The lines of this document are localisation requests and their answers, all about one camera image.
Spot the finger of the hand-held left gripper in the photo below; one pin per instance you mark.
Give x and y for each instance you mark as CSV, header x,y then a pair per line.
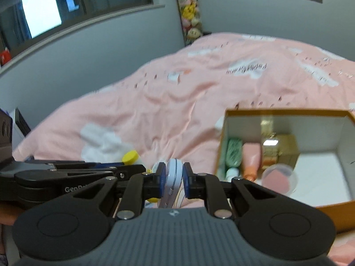
x,y
83,164
83,176

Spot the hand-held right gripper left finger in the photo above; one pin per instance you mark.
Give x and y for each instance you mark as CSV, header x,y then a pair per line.
x,y
162,180

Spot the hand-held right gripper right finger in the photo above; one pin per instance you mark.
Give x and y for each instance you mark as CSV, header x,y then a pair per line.
x,y
186,184

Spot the white blue-edged compact case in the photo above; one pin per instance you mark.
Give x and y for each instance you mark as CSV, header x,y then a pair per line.
x,y
173,180

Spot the yellow-capped white bottle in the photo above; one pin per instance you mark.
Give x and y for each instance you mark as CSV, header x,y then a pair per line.
x,y
130,157

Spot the green liquid bottle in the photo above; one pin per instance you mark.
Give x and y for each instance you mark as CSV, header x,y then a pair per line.
x,y
233,152

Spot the pink tube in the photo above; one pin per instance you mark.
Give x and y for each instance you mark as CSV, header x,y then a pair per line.
x,y
251,159

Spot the clear case with pink sponge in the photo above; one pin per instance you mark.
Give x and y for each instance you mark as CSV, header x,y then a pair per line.
x,y
278,178

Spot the small tan box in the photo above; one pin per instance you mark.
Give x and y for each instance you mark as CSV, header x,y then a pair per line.
x,y
280,149

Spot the orange cardboard box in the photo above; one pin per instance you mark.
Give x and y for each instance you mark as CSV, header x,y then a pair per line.
x,y
319,177

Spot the pink printed blanket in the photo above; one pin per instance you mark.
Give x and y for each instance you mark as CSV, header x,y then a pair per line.
x,y
166,102

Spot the red item on sill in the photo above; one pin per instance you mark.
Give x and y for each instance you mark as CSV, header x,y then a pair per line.
x,y
5,56

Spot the dark framed window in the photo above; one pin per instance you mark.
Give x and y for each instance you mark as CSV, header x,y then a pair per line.
x,y
83,2

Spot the hanging plush toys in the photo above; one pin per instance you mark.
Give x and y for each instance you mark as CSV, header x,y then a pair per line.
x,y
190,11

